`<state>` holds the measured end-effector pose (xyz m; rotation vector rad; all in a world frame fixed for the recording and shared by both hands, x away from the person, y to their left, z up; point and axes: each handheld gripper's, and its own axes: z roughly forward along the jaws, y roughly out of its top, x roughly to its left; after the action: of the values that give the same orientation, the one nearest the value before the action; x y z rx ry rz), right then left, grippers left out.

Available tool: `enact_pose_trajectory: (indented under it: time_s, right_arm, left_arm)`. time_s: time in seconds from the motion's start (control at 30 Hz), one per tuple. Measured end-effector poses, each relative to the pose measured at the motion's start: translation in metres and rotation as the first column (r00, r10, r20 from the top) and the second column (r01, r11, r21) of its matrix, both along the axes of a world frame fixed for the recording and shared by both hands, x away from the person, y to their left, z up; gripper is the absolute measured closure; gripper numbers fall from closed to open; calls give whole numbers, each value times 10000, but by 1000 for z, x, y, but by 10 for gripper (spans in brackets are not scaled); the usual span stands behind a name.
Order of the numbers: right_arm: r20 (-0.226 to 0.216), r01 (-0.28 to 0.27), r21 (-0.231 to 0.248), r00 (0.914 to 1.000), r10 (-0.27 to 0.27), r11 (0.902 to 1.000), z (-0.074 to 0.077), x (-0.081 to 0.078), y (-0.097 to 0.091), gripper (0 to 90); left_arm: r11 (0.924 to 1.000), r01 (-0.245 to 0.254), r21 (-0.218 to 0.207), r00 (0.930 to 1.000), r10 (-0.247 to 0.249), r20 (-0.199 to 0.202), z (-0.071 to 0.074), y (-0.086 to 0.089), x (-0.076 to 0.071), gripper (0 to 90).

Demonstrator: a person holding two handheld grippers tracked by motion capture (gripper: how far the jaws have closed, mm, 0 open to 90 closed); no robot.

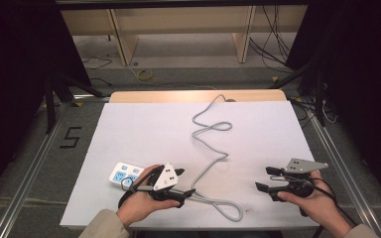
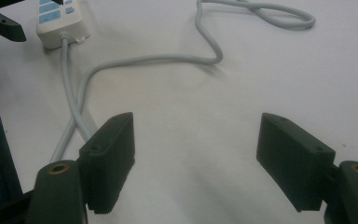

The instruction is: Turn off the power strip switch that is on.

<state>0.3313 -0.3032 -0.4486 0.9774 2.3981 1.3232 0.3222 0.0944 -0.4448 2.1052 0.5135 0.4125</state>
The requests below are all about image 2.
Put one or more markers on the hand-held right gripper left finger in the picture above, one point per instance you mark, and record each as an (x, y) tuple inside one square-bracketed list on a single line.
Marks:
[(108, 165)]

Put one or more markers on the white power strip blue buttons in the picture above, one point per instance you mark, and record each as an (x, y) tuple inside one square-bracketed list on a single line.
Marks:
[(60, 29)]

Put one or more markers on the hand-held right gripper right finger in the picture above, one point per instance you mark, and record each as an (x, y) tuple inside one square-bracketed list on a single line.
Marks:
[(292, 161)]

